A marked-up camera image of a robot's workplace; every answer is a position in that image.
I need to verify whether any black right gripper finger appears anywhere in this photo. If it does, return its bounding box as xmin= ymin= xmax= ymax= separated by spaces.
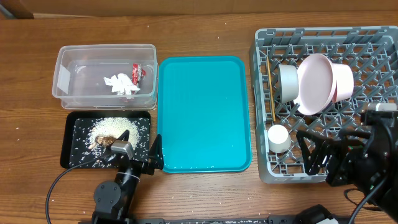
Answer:
xmin=338 ymin=129 xmax=371 ymax=143
xmin=296 ymin=130 xmax=329 ymax=175

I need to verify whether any white cup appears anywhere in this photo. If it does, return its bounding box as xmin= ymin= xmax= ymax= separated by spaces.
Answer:
xmin=267 ymin=124 xmax=291 ymax=153

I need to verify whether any white napkin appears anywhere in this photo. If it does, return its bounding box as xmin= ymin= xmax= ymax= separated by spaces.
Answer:
xmin=103 ymin=73 xmax=140 ymax=95

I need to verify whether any red snack wrapper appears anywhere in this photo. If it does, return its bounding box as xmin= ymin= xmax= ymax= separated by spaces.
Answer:
xmin=122 ymin=63 xmax=146 ymax=102

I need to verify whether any pink plate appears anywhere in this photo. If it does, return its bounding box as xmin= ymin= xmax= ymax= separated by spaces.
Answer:
xmin=294 ymin=54 xmax=336 ymax=115

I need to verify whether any grey bowl with food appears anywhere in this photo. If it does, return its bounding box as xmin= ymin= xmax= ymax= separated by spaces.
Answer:
xmin=278 ymin=64 xmax=299 ymax=103

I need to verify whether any wooden chopstick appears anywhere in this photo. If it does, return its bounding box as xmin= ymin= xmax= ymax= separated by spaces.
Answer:
xmin=266 ymin=56 xmax=275 ymax=122

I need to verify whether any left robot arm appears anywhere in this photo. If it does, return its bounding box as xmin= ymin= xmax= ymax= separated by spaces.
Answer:
xmin=91 ymin=130 xmax=164 ymax=223

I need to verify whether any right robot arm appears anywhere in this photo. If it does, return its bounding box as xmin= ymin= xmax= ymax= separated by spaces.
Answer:
xmin=296 ymin=110 xmax=397 ymax=223

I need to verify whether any grey dishwasher rack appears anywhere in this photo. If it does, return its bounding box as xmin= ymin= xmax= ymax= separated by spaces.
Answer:
xmin=249 ymin=26 xmax=397 ymax=184

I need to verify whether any spilled rice pile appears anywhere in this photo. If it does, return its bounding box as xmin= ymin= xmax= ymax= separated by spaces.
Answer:
xmin=88 ymin=118 xmax=141 ymax=148

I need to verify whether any brown food piece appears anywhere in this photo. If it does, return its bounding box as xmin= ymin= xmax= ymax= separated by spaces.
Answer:
xmin=88 ymin=136 xmax=116 ymax=149

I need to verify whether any black tray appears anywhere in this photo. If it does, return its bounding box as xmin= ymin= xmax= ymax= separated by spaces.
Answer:
xmin=60 ymin=111 xmax=150 ymax=169

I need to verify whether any teal plastic tray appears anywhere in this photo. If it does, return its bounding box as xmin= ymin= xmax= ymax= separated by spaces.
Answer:
xmin=157 ymin=56 xmax=252 ymax=174

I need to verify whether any clear plastic bin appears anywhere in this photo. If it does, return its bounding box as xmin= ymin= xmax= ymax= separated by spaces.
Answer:
xmin=52 ymin=44 xmax=158 ymax=110

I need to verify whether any black right cable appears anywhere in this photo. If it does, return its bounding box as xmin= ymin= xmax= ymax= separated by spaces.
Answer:
xmin=343 ymin=177 xmax=389 ymax=224

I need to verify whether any black cable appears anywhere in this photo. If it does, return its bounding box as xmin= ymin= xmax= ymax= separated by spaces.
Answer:
xmin=45 ymin=157 xmax=106 ymax=224
xmin=343 ymin=177 xmax=389 ymax=224

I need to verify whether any black left cable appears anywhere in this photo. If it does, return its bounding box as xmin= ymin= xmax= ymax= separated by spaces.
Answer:
xmin=45 ymin=157 xmax=106 ymax=224

